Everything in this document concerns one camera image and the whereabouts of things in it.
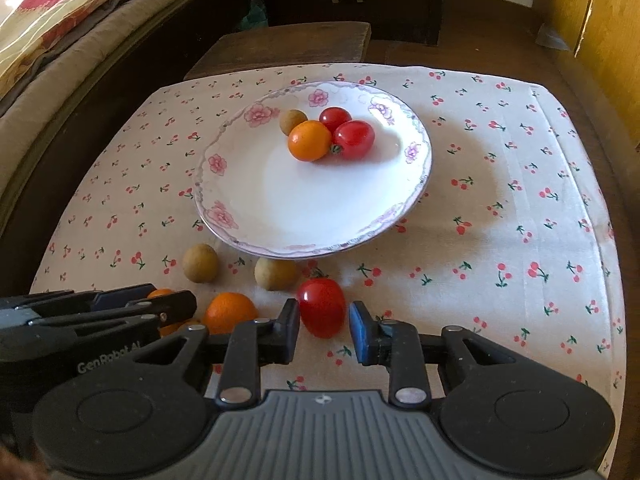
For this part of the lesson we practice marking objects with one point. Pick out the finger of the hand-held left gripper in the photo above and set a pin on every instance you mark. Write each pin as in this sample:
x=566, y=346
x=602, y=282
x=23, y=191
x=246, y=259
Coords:
x=170, y=305
x=120, y=297

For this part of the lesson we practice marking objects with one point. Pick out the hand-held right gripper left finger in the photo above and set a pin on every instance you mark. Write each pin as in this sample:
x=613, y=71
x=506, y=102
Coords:
x=285, y=332

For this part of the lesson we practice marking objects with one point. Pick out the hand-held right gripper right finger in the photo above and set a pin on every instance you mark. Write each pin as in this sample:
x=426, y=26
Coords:
x=359, y=332

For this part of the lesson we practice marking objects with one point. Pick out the small orange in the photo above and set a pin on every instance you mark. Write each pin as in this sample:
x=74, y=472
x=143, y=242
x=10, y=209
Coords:
x=309, y=141
x=161, y=293
x=231, y=312

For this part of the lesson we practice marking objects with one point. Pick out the red cherry tomato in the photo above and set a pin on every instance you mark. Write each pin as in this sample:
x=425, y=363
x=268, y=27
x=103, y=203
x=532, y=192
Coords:
x=334, y=117
x=321, y=307
x=355, y=139

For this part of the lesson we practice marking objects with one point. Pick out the tan longan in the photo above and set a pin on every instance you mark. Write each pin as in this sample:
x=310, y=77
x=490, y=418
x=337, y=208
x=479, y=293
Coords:
x=200, y=262
x=276, y=273
x=290, y=121

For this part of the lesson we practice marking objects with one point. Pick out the white floral plate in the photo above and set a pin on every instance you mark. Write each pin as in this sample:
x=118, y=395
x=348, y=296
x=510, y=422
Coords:
x=310, y=200

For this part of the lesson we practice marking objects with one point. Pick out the bed with colourful blanket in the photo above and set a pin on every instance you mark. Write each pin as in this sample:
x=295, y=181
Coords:
x=75, y=150

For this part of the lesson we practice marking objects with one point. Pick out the cherry print tablecloth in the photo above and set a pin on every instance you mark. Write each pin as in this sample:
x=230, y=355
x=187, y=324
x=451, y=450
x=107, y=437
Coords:
x=500, y=185

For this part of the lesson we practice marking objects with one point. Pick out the bed with floral blanket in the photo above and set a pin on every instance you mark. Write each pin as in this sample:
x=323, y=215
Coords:
x=100, y=57

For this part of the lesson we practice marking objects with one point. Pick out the brown wooden stool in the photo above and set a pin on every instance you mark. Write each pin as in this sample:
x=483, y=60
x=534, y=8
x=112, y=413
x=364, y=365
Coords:
x=280, y=45

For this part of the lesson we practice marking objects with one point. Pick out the floral blanket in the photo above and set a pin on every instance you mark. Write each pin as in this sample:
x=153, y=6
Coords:
x=60, y=15

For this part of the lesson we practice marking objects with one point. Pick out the green cloth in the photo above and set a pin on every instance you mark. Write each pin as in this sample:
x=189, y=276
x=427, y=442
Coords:
x=252, y=15

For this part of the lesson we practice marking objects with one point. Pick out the dark wooden nightstand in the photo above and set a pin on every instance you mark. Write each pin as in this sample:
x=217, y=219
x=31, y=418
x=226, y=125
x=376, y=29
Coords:
x=400, y=0

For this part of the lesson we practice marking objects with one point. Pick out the white plastic scrap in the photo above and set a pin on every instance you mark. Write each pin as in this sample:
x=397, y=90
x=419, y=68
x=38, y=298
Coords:
x=552, y=37

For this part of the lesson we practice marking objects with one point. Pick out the yellow wooden wardrobe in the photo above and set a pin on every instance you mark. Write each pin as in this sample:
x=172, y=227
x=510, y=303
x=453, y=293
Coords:
x=610, y=35

